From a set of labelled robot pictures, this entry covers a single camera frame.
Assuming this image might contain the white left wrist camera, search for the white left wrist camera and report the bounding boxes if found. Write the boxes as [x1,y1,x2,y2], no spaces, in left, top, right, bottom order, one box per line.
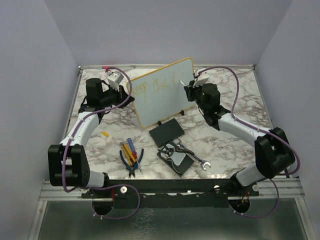
[106,71,124,92]

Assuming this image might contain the black flat box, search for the black flat box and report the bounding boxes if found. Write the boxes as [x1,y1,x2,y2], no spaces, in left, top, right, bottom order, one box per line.
[149,118,185,148]

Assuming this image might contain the yellow framed whiteboard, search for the yellow framed whiteboard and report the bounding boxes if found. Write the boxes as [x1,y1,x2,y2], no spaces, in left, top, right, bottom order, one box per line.
[131,57,195,128]

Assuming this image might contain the yellow utility knife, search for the yellow utility knife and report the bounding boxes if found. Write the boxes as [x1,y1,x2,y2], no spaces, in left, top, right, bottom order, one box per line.
[120,142,135,167]

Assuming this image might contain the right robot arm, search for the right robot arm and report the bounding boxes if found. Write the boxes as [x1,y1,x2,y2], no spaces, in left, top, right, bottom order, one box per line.
[183,80,295,196]

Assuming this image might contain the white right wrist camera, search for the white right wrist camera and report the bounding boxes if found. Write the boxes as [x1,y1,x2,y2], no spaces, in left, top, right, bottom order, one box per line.
[192,70,210,88]

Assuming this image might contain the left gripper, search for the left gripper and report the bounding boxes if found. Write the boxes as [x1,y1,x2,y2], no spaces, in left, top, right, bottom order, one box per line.
[100,83,135,109]

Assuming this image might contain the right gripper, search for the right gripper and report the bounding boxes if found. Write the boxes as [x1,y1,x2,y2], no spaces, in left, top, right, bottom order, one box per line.
[186,79,209,114]

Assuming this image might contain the black front mounting rail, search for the black front mounting rail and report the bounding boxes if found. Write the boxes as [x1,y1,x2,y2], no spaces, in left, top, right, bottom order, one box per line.
[81,178,259,209]

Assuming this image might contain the blue handled pliers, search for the blue handled pliers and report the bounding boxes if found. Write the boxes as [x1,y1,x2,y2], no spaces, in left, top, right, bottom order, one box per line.
[119,148,144,178]

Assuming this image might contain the yellow marker cap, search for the yellow marker cap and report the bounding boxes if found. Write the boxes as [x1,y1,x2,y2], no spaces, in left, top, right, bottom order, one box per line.
[101,131,109,137]

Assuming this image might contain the silver combination wrench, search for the silver combination wrench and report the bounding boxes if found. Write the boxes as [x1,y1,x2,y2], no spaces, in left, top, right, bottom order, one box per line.
[173,138,212,172]

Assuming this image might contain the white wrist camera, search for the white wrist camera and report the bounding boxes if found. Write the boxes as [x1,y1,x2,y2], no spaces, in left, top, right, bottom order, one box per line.
[106,71,124,92]
[192,70,210,88]

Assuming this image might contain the black grey wire stripper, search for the black grey wire stripper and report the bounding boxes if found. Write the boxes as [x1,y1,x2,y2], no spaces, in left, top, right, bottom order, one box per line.
[158,143,188,167]

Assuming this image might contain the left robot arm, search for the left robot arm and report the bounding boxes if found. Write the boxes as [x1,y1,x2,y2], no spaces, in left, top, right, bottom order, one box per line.
[48,73,134,198]

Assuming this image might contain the blue red screwdriver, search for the blue red screwdriver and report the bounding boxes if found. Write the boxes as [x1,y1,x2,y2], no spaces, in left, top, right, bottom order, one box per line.
[127,138,142,173]

